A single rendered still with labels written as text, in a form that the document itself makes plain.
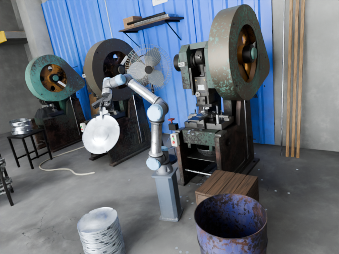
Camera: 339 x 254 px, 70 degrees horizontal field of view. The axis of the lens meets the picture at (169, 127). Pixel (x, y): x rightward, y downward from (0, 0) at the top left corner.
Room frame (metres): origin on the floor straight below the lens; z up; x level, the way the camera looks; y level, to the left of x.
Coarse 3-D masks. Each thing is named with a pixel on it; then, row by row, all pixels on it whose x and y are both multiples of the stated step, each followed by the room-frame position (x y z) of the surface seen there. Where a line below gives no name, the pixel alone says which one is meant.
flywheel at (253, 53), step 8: (240, 32) 2.29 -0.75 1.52; (248, 32) 2.43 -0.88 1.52; (240, 40) 2.28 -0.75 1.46; (248, 40) 2.43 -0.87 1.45; (240, 48) 2.21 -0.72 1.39; (248, 48) 2.16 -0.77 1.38; (256, 48) 2.47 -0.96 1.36; (240, 56) 2.19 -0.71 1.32; (248, 56) 2.15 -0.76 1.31; (256, 56) 2.20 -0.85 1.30; (240, 64) 2.24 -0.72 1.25; (248, 64) 2.41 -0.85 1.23; (256, 64) 2.46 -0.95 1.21; (240, 72) 2.25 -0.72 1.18; (248, 72) 2.40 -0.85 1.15; (248, 80) 2.37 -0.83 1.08
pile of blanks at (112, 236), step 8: (112, 224) 1.48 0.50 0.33; (80, 232) 1.45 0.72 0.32; (104, 232) 1.43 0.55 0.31; (112, 232) 1.47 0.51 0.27; (120, 232) 1.55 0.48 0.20; (88, 240) 1.42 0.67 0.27; (96, 240) 1.41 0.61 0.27; (104, 240) 1.43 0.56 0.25; (112, 240) 1.46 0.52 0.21; (120, 240) 1.53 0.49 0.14; (88, 248) 1.43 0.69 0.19; (96, 248) 1.42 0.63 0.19; (104, 248) 1.42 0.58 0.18; (112, 248) 1.45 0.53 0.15; (120, 248) 1.51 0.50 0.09
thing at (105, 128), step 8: (104, 120) 1.72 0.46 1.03; (112, 120) 1.70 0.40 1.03; (88, 128) 1.72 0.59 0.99; (96, 128) 1.70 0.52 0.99; (104, 128) 1.68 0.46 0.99; (112, 128) 1.67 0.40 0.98; (88, 136) 1.68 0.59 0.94; (96, 136) 1.66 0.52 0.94; (104, 136) 1.64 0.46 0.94; (112, 136) 1.63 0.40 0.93; (88, 144) 1.65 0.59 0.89; (96, 144) 1.63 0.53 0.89; (104, 144) 1.61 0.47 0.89; (112, 144) 1.60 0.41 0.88; (96, 152) 1.60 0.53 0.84; (104, 152) 1.57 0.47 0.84
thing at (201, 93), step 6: (198, 78) 2.47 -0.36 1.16; (204, 78) 2.43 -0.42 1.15; (198, 84) 2.48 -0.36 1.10; (204, 84) 2.43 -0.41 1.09; (198, 90) 2.48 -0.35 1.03; (204, 90) 2.44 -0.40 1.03; (198, 96) 2.47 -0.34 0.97; (204, 96) 2.42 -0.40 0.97; (210, 96) 2.44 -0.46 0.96; (198, 102) 2.46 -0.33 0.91; (204, 102) 2.41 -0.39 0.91; (210, 102) 2.43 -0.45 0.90
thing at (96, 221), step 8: (104, 208) 1.69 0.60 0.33; (88, 216) 1.61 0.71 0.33; (96, 216) 1.59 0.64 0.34; (104, 216) 1.57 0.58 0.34; (112, 216) 1.57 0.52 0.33; (80, 224) 1.53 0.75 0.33; (88, 224) 1.51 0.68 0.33; (96, 224) 1.50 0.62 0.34; (104, 224) 1.49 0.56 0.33; (88, 232) 1.43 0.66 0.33; (96, 232) 1.41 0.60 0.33
